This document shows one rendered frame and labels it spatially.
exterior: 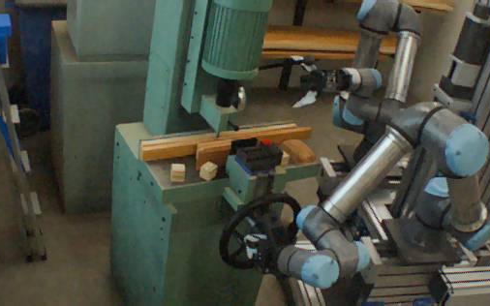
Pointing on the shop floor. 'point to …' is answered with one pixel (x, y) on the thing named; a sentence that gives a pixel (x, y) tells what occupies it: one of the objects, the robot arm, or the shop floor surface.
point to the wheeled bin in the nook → (35, 62)
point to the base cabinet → (171, 256)
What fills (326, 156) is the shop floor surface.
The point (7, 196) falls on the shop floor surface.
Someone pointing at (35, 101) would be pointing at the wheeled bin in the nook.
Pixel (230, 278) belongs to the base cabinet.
